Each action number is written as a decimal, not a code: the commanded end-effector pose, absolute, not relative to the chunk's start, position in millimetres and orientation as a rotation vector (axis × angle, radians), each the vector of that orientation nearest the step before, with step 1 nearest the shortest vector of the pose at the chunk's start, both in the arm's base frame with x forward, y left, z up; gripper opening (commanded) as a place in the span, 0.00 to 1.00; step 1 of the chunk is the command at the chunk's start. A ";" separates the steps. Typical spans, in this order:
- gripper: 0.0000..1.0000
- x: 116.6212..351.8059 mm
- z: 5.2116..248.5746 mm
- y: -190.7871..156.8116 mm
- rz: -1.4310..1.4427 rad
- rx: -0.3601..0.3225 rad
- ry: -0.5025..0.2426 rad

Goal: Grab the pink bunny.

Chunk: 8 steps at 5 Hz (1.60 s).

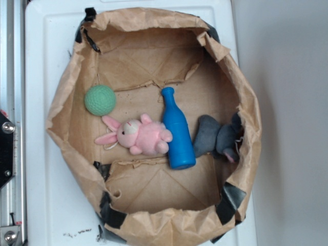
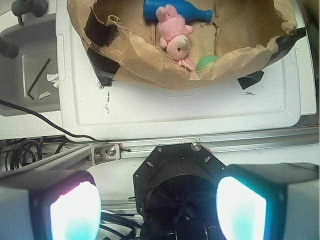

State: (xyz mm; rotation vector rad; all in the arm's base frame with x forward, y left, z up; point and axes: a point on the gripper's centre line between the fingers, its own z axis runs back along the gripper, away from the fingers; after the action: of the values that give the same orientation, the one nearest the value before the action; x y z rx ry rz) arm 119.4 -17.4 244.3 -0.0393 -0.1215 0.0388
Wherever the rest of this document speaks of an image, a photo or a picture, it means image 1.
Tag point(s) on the grey plush elephant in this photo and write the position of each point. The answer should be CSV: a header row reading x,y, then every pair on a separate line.
x,y
217,139

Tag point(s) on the blue plastic bottle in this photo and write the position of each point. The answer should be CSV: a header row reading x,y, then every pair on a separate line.
x,y
181,153

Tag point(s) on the white plastic tray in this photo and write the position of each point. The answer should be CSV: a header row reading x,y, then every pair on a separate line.
x,y
58,211

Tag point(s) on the pink plush bunny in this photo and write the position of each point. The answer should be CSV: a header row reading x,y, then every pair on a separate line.
x,y
143,136

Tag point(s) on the brown paper bag tray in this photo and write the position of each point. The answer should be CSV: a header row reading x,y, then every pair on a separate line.
x,y
137,52

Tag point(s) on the aluminium frame rail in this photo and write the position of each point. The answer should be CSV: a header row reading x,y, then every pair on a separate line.
x,y
13,195

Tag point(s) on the black metal bracket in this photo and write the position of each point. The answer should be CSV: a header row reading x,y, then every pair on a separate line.
x,y
7,149

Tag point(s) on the green foam ball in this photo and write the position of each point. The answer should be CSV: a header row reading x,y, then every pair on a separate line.
x,y
100,100

